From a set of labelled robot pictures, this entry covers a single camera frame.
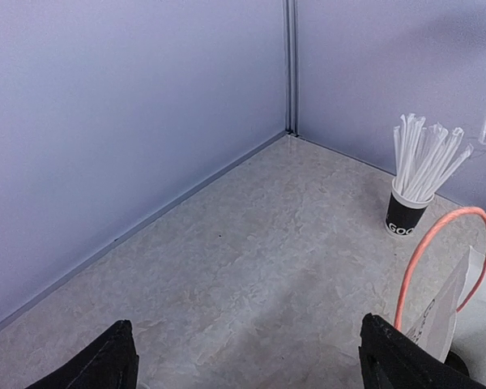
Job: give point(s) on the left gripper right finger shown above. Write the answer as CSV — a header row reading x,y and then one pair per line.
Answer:
x,y
388,359

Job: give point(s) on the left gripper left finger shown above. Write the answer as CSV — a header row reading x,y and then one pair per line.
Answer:
x,y
109,361

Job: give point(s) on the cream bear paper bag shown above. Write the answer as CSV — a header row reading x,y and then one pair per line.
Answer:
x,y
433,331

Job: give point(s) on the black cup holding straws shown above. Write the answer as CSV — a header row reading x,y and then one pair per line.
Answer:
x,y
403,215

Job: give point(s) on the white wrapped straws bundle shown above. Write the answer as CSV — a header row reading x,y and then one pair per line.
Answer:
x,y
425,157

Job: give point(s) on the right aluminium post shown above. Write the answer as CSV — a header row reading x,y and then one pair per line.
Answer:
x,y
291,61

